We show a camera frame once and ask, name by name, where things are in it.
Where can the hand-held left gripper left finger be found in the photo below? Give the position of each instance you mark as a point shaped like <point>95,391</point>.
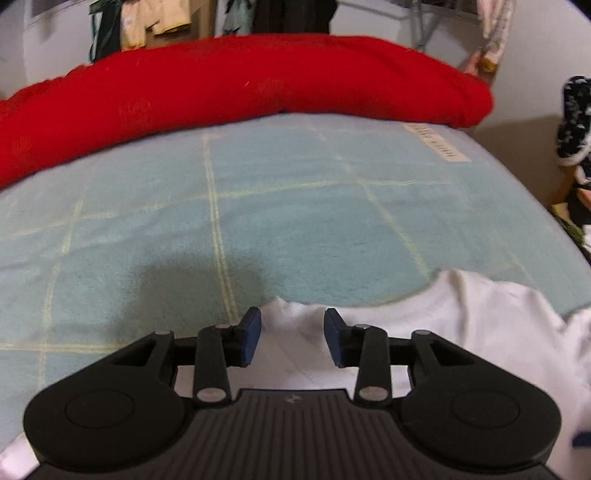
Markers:
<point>251,332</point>

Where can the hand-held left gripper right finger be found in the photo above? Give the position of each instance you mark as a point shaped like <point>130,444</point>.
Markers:
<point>332,337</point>

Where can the white printed long-sleeve shirt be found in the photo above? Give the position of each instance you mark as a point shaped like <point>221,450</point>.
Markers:
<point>461,323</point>

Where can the metal clothes drying rack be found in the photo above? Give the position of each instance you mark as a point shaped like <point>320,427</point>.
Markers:
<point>418,27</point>

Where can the red quilt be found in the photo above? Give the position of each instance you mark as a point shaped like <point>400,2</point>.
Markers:
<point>231,83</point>

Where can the grey green hanging garment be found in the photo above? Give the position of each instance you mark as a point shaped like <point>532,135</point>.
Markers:
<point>236,16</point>

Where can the cream floral garment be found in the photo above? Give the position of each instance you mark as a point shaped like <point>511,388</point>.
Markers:
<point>134,27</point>

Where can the black white floral garment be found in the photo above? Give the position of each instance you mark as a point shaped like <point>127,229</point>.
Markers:
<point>572,115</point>

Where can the yellow shirt hanging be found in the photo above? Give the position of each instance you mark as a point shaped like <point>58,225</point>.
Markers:
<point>168,16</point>

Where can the pink patterned curtain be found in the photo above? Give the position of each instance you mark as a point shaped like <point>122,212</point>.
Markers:
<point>494,27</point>

